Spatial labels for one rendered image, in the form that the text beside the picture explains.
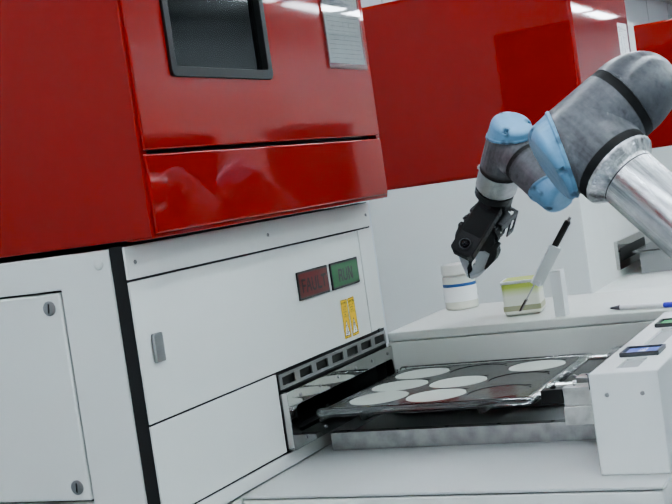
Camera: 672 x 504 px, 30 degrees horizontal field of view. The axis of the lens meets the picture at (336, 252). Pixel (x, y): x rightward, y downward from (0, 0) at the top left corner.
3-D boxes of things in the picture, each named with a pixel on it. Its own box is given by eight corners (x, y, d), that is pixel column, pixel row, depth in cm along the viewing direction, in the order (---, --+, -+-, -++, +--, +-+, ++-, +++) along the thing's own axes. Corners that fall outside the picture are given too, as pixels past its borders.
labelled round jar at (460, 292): (441, 311, 264) (435, 267, 264) (452, 306, 270) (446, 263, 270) (473, 308, 261) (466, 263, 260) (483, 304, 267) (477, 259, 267)
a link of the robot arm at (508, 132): (512, 141, 212) (480, 114, 217) (499, 191, 219) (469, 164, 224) (546, 129, 216) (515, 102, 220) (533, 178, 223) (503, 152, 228)
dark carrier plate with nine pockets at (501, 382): (325, 412, 206) (324, 408, 206) (403, 371, 237) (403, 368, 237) (526, 401, 191) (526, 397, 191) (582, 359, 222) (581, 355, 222)
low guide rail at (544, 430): (332, 450, 211) (330, 432, 210) (337, 447, 212) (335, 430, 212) (629, 438, 189) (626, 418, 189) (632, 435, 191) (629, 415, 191)
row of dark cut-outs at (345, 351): (278, 390, 202) (275, 375, 202) (383, 343, 241) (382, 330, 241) (281, 390, 201) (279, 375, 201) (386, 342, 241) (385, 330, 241)
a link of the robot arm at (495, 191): (507, 189, 220) (468, 169, 223) (502, 209, 223) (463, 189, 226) (528, 170, 225) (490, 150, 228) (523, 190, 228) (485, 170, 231)
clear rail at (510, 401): (315, 418, 205) (314, 409, 205) (319, 416, 206) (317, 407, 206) (534, 406, 189) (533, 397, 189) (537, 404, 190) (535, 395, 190)
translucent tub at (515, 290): (503, 317, 240) (498, 282, 239) (509, 311, 247) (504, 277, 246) (542, 313, 237) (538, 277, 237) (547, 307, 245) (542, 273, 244)
